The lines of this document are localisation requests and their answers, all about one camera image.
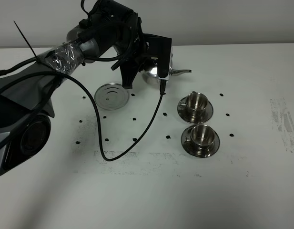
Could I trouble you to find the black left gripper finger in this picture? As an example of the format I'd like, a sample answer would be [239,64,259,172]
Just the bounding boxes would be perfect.
[119,59,143,89]

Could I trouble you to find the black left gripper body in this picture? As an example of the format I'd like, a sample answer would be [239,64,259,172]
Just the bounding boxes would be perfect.
[79,0,147,69]

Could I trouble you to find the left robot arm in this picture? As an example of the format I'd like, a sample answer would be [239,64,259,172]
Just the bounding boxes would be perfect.
[0,0,142,176]

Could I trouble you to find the stainless steel teapot saucer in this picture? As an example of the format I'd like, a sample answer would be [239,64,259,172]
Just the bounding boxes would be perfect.
[94,83,130,110]

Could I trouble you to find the far stainless steel saucer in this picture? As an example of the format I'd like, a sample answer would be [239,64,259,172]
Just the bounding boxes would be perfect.
[177,92,213,124]

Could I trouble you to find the far stainless steel teacup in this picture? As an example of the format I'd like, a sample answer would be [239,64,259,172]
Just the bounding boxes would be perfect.
[179,92,209,115]

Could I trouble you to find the stainless steel teacup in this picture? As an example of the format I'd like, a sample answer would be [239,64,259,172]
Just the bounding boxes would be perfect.
[183,125,215,147]
[179,92,209,115]

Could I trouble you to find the near stainless steel teacup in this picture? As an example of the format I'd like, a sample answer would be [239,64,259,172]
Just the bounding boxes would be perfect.
[183,125,215,147]

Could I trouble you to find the near stainless steel saucer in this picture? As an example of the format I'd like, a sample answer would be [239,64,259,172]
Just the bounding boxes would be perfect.
[181,124,220,158]

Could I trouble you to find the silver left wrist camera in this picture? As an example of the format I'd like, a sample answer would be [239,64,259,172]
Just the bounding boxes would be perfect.
[143,34,172,80]

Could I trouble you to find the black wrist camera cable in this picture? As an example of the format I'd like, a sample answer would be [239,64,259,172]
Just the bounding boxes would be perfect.
[0,23,167,162]

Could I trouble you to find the black cable tie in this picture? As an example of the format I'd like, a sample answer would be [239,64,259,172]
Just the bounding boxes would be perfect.
[13,21,40,62]

